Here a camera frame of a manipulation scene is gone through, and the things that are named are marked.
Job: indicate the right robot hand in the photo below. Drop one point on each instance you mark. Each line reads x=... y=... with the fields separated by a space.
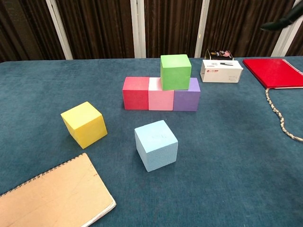
x=291 y=17

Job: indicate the green foam cube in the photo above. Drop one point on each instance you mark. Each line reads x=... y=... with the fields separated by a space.
x=175 y=75

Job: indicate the purple foam cube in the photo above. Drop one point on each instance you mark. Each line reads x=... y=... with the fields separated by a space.
x=187 y=99

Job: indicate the red foam cube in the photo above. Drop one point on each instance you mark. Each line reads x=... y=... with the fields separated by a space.
x=135 y=97

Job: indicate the light blue foam cube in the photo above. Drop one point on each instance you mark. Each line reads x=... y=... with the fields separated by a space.
x=156 y=146

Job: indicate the yellow foam cube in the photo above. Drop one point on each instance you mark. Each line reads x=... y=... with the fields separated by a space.
x=82 y=125

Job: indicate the red spiral notebook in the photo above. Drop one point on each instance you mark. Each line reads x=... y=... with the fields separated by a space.
x=274 y=72

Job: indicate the black luncheon meat tin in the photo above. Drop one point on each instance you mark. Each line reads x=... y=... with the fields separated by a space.
x=217 y=54

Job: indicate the white cardboard box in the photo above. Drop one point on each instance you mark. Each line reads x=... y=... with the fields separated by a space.
x=221 y=72

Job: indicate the pink foam cube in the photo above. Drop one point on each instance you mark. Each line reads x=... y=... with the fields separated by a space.
x=161 y=100

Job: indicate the dark brown curtain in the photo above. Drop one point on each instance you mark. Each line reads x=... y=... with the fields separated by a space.
x=99 y=28

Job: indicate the blue felt table cover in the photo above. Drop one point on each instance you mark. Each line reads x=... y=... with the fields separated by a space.
x=35 y=94

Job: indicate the tan spiral notebook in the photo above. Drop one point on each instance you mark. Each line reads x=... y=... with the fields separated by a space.
x=52 y=196

